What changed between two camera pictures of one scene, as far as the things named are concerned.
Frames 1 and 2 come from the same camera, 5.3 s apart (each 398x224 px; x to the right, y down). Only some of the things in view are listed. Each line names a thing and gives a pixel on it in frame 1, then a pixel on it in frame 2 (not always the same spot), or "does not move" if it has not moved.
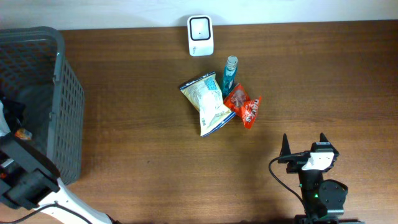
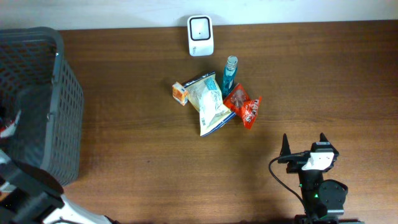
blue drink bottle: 229,76 does not move
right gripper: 296,160 does not move
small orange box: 23,134 to 180,93
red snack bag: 238,101 does not move
